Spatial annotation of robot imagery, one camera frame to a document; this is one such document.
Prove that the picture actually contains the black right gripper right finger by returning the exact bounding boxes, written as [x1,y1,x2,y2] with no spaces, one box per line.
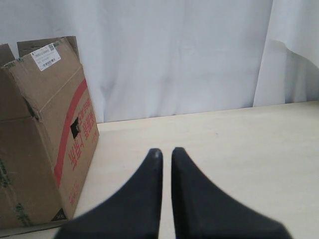
[171,147,286,239]

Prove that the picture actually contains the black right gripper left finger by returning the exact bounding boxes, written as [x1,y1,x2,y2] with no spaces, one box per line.
[55,148,163,239]

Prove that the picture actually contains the tall cardboard box green tape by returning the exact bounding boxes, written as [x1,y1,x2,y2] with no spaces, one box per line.
[0,36,99,229]

